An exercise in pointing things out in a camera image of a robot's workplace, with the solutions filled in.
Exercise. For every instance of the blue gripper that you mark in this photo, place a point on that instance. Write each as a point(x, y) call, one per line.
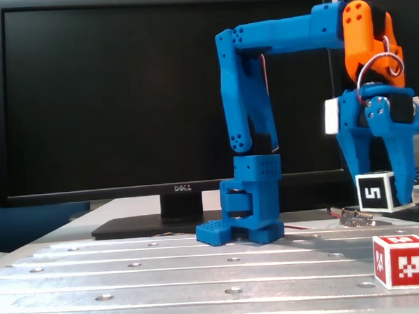
point(351, 118)

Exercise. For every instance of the black marker cube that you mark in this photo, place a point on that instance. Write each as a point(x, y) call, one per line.
point(373, 192)

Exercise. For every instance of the blue and orange robot arm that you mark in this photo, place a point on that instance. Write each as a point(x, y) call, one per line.
point(242, 109)

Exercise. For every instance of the red marker cube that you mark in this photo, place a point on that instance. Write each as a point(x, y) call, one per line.
point(408, 266)

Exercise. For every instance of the small circuit board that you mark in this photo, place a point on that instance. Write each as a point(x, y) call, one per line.
point(357, 219)

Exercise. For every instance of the black frameless monitor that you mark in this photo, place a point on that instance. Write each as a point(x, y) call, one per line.
point(416, 19)

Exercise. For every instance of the black Dell monitor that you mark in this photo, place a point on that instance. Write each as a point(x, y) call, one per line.
point(104, 99)

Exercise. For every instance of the blue office chair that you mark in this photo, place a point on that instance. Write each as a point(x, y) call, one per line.
point(23, 226)

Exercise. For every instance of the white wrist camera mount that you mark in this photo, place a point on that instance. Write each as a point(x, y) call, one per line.
point(332, 117)

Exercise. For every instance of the aluminium slotted base plate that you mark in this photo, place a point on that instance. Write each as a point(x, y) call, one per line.
point(166, 279)

